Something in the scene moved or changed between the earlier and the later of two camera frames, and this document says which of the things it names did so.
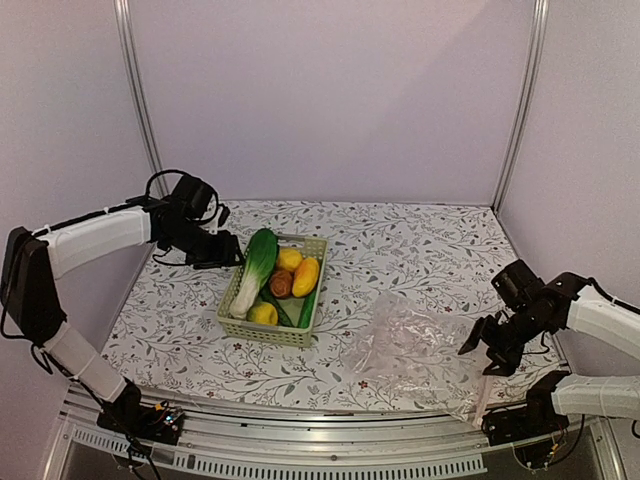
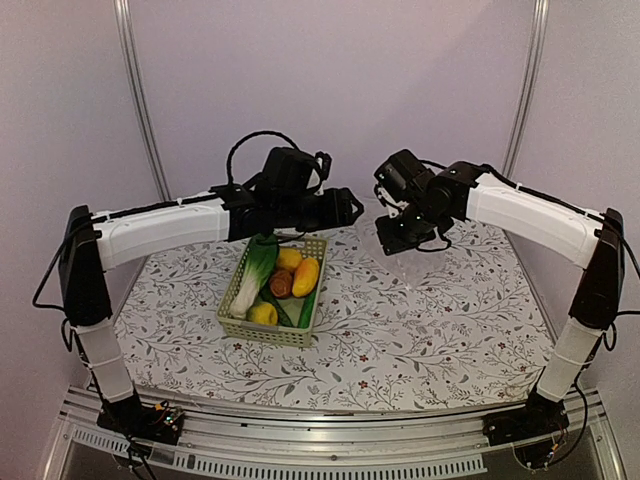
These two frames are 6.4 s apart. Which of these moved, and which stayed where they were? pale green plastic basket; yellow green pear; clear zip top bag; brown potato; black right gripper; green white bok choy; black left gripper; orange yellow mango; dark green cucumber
Moved: black right gripper; clear zip top bag; black left gripper
Stayed: orange yellow mango; yellow green pear; pale green plastic basket; green white bok choy; brown potato; dark green cucumber
